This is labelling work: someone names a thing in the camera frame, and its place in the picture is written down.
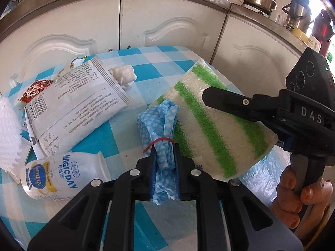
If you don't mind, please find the black and steel thermos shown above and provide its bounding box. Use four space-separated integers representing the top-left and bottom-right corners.
282 0 315 33

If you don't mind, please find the person's right hand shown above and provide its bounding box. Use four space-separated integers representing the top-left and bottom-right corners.
272 166 333 229

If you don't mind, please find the yellow cup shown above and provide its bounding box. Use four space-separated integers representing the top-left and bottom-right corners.
291 27 311 40

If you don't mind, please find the green striped sponge cloth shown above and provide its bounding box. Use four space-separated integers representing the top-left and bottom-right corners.
148 60 278 181

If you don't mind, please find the low white cabinet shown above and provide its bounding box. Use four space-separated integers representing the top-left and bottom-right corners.
212 4 314 96

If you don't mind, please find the red thermos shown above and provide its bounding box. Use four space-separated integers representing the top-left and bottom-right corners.
313 9 335 56

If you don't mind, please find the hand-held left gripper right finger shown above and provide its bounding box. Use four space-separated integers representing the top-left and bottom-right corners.
174 144 304 251

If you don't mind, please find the red rubber band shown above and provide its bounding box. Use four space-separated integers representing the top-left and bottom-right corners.
143 137 175 154

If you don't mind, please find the white kitchen cabinet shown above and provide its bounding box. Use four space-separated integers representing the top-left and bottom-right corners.
0 0 232 91

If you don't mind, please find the red snack wrapper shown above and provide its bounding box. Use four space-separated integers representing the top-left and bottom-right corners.
19 80 54 103

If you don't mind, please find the white cloth bundle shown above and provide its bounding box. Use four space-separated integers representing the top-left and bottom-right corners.
108 65 138 92

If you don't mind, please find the white foam net sleeve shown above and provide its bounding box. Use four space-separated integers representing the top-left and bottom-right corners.
0 97 23 173

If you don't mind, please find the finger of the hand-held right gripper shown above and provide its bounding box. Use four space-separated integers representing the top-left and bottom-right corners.
258 122 295 152
202 87 288 123

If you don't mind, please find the large white printed packet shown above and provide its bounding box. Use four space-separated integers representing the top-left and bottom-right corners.
25 56 132 158

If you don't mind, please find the blue checkered tablecloth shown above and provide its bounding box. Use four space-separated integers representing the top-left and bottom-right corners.
0 46 284 251

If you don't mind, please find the blue checkered cloth bundle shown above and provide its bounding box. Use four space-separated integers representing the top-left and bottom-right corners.
136 99 181 206

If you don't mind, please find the white printed container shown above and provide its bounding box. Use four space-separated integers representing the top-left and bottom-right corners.
308 35 322 53

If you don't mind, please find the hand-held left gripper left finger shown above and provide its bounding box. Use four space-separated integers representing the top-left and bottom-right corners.
27 149 157 251

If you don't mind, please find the white plastic milk bottle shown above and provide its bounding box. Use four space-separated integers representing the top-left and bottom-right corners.
20 152 112 201

